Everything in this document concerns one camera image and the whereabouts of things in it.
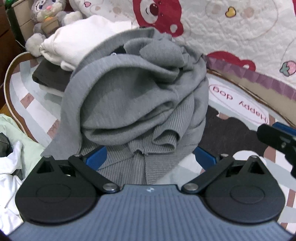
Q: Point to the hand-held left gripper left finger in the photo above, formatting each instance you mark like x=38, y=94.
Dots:
x=98, y=157

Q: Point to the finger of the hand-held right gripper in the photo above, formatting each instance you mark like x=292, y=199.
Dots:
x=277, y=139

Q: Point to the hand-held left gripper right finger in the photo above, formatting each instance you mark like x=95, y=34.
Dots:
x=203, y=157

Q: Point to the grey knit sweater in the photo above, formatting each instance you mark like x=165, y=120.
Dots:
x=129, y=92

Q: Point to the light green cloth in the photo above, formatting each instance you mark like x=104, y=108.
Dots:
x=20, y=139

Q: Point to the white crumpled cloth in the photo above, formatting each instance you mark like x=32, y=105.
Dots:
x=9, y=185

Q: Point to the dark cloth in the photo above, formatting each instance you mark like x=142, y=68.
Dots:
x=4, y=143

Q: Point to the striped printed floor mat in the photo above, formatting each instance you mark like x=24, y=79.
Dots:
x=27, y=92

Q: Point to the dark folded garment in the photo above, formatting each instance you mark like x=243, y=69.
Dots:
x=48, y=74

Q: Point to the bear-print white quilt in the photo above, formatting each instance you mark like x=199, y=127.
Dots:
x=231, y=34

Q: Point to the white folded garment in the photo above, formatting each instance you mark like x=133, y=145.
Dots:
x=76, y=39

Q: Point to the wooden cabinet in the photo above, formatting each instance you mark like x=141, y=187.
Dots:
x=5, y=39

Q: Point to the grey plush rabbit toy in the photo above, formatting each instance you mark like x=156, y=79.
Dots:
x=46, y=14

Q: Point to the beige storage box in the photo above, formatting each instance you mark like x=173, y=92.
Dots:
x=23, y=23

